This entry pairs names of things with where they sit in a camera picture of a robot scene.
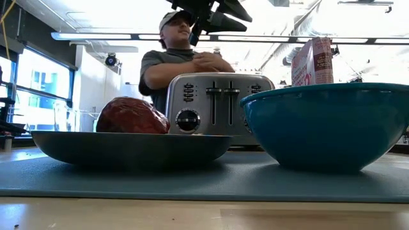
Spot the pink cereal box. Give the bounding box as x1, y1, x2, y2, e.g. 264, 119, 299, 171
290, 36, 335, 88

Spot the red-brown pastry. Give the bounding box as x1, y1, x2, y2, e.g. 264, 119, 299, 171
95, 96, 171, 134

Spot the yellow hanging cable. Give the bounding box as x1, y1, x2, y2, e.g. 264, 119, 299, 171
0, 0, 17, 61

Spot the blue ceramic bowl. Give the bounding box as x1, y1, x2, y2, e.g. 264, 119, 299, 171
239, 82, 409, 173

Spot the small white cup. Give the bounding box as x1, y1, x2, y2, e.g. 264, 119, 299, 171
3, 134, 14, 153

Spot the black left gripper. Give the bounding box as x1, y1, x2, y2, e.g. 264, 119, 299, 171
166, 0, 254, 36

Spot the silver ceiling duct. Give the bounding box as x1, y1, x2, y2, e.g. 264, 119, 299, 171
281, 46, 303, 67

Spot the stainless steel toaster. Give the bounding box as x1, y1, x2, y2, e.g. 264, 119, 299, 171
164, 72, 275, 147

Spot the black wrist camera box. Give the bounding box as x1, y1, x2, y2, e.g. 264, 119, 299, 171
188, 31, 200, 47

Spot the black ceiling dome camera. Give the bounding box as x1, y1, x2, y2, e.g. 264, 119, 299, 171
104, 52, 118, 67

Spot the person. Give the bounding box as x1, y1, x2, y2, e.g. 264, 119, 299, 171
138, 10, 236, 116

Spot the blue-grey placemat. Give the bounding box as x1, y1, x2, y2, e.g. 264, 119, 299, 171
0, 149, 409, 204

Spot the person's hand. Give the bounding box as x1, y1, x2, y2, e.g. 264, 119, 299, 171
191, 51, 236, 73

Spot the person's cap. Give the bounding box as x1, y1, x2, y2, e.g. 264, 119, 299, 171
158, 10, 196, 33

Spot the grey shallow plate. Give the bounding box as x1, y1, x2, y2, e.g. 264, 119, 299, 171
31, 130, 233, 167

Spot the clear plastic bin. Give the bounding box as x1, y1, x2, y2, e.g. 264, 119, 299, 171
53, 102, 100, 132

